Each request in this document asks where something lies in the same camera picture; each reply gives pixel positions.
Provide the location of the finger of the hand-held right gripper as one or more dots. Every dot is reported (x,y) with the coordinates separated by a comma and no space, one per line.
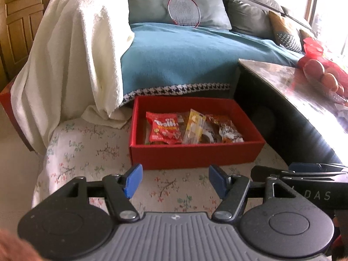
(269,171)
(304,166)

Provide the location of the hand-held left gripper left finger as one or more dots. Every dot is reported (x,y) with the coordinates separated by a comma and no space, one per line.
(133,180)

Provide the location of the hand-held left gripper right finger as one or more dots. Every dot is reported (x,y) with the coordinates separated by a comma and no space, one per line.
(219,180)

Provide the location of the red cardboard box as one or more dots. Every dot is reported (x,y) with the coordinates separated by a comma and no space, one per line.
(190,155)

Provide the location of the white black-lettered snack packet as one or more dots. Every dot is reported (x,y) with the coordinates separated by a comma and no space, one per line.
(208,136)

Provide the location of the brown torn snack packet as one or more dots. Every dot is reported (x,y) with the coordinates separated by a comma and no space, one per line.
(231,133)

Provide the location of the orange snack packet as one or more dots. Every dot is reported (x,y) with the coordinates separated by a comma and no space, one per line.
(214,120)

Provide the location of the red gummy packet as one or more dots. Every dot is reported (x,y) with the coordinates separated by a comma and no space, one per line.
(163,127)

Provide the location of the yellow snack packet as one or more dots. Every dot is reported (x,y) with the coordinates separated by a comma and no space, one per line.
(194,125)

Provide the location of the dark coffee table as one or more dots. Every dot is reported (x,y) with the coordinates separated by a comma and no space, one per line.
(285,119)

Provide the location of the glass fruit bowl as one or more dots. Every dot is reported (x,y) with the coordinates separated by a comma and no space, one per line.
(329,93)

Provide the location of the red apple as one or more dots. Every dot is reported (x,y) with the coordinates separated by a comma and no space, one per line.
(340,89)
(334,70)
(329,81)
(314,69)

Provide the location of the red plastic bag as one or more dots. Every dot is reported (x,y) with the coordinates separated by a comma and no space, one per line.
(312,47)

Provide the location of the blue blanket with houndstooth trim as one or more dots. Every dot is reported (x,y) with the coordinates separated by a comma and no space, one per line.
(190,59)

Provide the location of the reddish brown cloth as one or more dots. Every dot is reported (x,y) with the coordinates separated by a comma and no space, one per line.
(13,247)

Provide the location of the patterned throw pillow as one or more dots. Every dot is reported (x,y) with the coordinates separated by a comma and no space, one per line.
(285,30)

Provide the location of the white towel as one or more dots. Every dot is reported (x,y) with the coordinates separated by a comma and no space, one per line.
(73,54)

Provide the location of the red furniture piece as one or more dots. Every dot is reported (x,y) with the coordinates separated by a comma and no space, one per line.
(6,106)

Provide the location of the dark grey cushion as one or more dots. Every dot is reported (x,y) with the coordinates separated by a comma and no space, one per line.
(252,19)

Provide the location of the window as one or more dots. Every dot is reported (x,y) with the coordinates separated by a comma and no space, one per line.
(331,5)

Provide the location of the red badminton racket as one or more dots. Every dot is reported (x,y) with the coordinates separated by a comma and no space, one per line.
(183,11)

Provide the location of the large grey-green cushion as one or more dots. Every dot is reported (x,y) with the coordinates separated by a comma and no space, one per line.
(152,8)

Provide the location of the wooden door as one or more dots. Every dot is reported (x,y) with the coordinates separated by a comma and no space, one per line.
(21,19)

